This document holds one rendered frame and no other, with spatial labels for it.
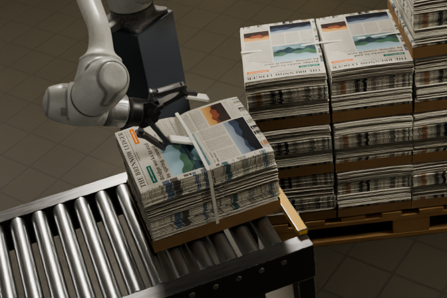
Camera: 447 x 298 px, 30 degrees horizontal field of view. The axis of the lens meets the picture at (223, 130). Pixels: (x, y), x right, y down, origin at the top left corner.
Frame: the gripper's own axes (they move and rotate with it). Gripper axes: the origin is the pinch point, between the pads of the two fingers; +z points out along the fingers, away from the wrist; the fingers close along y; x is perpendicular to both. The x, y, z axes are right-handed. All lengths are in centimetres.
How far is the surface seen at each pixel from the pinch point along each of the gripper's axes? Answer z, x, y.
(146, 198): -13.2, 13.6, 17.4
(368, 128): 87, -37, 16
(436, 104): 104, -31, -1
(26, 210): -32, -23, 50
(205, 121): 6.9, -7.3, 4.3
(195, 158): 0.0, 7.2, 7.9
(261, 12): 141, -235, 52
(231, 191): 10.6, 13.2, 13.6
